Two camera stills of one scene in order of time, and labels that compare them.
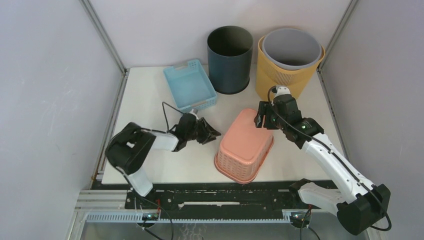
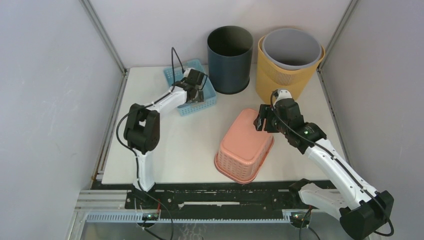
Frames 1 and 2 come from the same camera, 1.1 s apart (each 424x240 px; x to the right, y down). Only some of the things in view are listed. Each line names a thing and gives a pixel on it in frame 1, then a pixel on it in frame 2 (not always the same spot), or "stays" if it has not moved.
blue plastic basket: (190, 87) stays
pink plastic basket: (244, 146) stays
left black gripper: (207, 130) -> (200, 96)
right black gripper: (264, 109) stays
